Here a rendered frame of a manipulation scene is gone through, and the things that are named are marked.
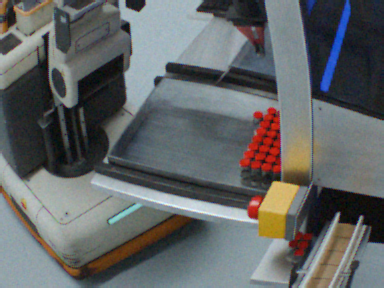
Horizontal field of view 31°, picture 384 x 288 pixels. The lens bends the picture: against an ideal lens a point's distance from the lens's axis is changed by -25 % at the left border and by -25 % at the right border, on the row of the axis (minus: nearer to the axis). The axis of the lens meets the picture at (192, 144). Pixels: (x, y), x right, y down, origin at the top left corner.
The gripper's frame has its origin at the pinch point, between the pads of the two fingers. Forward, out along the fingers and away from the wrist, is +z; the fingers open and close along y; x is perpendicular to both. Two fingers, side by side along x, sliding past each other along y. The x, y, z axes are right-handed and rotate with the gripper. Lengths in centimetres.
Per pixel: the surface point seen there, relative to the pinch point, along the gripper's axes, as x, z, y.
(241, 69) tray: -3.9, 5.4, -4.7
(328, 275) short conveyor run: -65, 9, 25
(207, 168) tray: -31.9, 8.9, -6.8
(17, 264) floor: -4, 84, -106
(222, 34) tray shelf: 15.6, 6.9, -13.0
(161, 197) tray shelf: -40.4, 8.5, -13.3
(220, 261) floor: 22, 93, -32
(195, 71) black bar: -4.2, 5.6, -14.9
